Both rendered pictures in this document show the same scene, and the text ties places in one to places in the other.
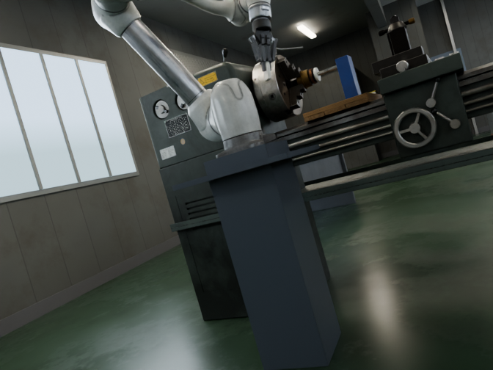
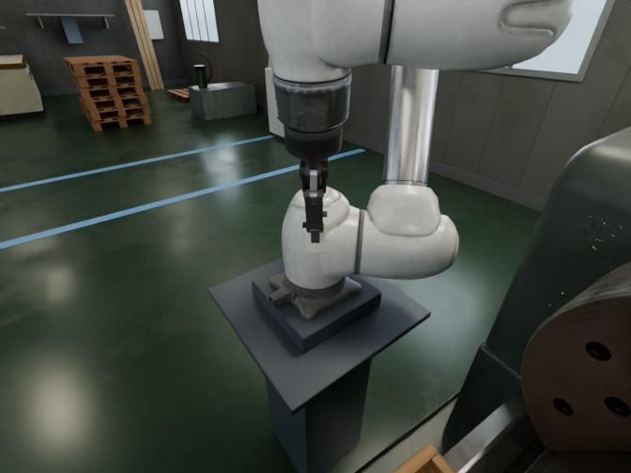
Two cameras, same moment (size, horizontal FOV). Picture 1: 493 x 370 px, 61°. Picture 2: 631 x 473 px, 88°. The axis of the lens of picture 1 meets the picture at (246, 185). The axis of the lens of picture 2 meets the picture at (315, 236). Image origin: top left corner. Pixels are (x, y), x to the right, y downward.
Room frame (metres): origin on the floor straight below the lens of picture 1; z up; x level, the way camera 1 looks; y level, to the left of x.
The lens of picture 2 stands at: (1.92, -0.60, 1.38)
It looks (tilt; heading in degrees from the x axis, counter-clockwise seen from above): 33 degrees down; 119
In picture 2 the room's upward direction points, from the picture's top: straight up
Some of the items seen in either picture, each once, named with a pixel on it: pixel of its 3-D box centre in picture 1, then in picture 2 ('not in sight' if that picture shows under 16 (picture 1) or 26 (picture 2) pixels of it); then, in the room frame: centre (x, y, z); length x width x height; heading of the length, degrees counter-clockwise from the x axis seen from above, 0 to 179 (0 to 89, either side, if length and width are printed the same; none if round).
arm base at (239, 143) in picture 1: (249, 142); (308, 281); (1.59, -0.05, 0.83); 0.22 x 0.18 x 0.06; 66
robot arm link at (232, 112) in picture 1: (233, 109); (318, 234); (1.61, -0.03, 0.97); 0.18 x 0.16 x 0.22; 20
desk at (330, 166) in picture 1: (302, 189); not in sight; (4.55, -0.57, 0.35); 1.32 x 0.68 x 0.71; 146
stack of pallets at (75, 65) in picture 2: not in sight; (110, 90); (-3.90, 2.83, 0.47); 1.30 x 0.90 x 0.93; 156
